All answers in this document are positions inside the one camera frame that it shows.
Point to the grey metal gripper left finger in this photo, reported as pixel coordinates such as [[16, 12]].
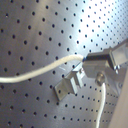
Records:
[[93, 68]]

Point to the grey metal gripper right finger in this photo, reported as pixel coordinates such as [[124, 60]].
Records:
[[106, 54]]

